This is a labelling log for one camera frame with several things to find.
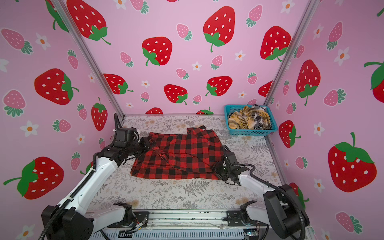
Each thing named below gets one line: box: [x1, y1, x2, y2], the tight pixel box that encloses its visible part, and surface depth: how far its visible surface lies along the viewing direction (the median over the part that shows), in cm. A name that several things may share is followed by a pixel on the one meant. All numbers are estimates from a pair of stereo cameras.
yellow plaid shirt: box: [228, 106, 270, 130], surface depth 106 cm
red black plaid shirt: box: [130, 125, 224, 180], surface depth 95 cm
